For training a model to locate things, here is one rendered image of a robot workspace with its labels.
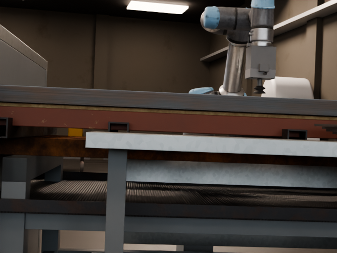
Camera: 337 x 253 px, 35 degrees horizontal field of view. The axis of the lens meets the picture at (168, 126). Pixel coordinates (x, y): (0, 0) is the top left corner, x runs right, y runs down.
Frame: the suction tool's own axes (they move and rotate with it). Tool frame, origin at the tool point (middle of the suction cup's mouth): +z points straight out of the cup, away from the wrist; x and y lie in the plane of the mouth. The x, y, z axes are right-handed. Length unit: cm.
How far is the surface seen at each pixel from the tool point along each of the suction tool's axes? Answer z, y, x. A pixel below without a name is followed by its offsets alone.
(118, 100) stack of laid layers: 6, -47, -34
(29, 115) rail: 11, -69, -33
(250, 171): 29, 10, 41
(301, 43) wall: -129, 252, 627
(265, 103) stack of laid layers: 5.4, -9.3, -36.5
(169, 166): 28, -23, 43
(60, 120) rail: 12, -61, -34
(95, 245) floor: 89, -52, 177
